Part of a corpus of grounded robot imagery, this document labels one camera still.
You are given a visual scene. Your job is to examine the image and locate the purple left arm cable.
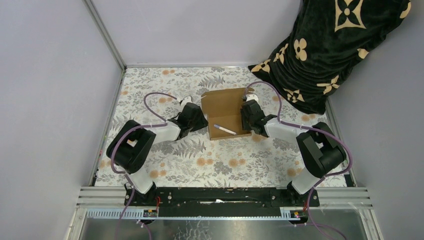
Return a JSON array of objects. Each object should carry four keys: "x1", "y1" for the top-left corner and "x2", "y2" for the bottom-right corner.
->
[{"x1": 109, "y1": 92, "x2": 180, "y2": 240}]

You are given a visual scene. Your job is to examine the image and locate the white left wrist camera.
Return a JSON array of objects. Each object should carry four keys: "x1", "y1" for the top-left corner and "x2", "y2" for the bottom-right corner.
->
[{"x1": 176, "y1": 95, "x2": 193, "y2": 108}]

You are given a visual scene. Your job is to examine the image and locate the floral patterned table mat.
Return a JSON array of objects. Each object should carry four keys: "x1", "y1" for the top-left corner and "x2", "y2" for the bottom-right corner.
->
[{"x1": 105, "y1": 67, "x2": 333, "y2": 187}]

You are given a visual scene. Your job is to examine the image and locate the aluminium frame post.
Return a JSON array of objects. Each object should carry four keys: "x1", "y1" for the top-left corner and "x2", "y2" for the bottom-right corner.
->
[{"x1": 82, "y1": 0, "x2": 127, "y2": 72}]

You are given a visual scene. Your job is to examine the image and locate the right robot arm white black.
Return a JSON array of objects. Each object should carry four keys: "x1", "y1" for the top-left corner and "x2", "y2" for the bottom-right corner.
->
[{"x1": 240, "y1": 99, "x2": 347, "y2": 206}]

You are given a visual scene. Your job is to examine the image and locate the brown cardboard box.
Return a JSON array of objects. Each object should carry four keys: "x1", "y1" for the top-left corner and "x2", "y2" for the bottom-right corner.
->
[{"x1": 201, "y1": 87, "x2": 252, "y2": 141}]

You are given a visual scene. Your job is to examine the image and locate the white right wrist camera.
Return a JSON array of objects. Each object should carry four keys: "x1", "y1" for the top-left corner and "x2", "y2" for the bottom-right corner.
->
[{"x1": 242, "y1": 93, "x2": 259, "y2": 103}]

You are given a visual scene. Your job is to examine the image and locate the black beige flower blanket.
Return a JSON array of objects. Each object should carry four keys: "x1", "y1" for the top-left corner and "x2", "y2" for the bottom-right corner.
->
[{"x1": 249, "y1": 0, "x2": 412, "y2": 115}]

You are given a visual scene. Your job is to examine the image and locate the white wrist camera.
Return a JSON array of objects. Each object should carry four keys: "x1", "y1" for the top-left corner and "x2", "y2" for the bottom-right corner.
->
[
  {"x1": 176, "y1": 95, "x2": 193, "y2": 108},
  {"x1": 242, "y1": 93, "x2": 259, "y2": 103}
]

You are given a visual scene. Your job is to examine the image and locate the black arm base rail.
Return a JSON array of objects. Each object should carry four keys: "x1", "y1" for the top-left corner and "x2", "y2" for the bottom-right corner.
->
[{"x1": 124, "y1": 186, "x2": 320, "y2": 213}]

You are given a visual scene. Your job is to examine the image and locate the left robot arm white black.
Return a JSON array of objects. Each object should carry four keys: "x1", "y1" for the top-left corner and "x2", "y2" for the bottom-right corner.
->
[{"x1": 106, "y1": 102, "x2": 208, "y2": 206}]

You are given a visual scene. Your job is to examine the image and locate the white blue pen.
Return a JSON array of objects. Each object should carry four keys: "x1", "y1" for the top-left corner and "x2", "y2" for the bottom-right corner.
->
[{"x1": 213, "y1": 124, "x2": 237, "y2": 136}]

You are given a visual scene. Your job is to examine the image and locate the grey slotted cable duct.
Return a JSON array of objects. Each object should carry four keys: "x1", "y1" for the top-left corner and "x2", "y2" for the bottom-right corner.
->
[{"x1": 86, "y1": 207, "x2": 302, "y2": 223}]

